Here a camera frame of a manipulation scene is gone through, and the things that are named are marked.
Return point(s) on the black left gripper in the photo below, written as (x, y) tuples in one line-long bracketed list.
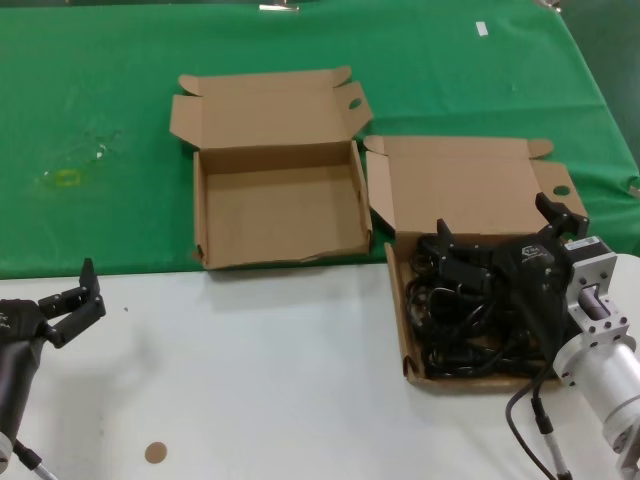
[(17, 350)]

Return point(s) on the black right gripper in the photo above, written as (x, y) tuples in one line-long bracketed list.
[(537, 280)]

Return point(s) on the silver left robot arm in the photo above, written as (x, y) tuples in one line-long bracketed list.
[(4, 445)]

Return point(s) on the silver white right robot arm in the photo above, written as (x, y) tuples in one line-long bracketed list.
[(600, 365)]

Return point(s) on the open brown cardboard box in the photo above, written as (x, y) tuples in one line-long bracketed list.
[(450, 185)]

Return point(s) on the cardboard box with torn rim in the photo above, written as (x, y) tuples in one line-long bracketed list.
[(280, 210)]

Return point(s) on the round brown cardboard disc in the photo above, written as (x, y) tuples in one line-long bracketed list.
[(155, 452)]

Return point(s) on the small white tape strip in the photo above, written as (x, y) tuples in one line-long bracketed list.
[(481, 29)]

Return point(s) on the green table cloth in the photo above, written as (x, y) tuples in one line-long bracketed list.
[(100, 75)]

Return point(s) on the metal corner cloth clip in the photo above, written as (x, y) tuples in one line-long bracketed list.
[(550, 3)]

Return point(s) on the long metal cloth clip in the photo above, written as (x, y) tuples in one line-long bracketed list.
[(277, 7)]

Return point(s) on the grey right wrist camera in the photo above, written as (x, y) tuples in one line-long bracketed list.
[(582, 245)]

